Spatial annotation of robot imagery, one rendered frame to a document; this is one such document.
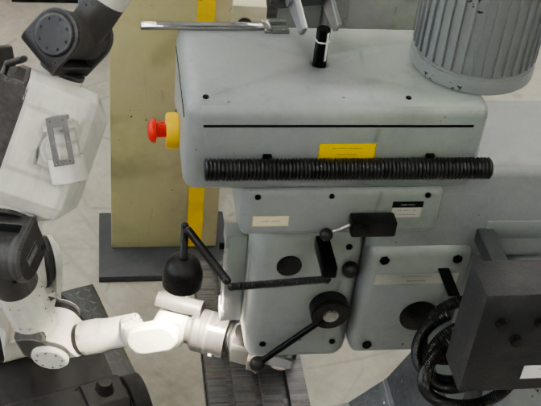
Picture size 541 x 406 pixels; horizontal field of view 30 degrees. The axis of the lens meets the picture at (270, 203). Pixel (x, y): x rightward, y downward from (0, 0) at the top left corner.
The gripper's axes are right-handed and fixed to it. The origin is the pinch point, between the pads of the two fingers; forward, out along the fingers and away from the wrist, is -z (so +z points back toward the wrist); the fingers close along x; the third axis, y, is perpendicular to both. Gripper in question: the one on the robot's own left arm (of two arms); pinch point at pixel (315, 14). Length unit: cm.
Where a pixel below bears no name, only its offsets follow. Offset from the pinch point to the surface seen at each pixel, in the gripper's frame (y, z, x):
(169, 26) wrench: -10.9, 6.8, 20.3
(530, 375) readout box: -11, -61, -22
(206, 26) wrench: -10.2, 5.5, 14.4
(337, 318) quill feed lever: -35, -41, -3
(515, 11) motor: 16.3, -12.5, -23.0
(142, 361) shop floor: -225, -2, -5
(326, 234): -15.9, -31.2, 2.3
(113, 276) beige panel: -244, 37, -6
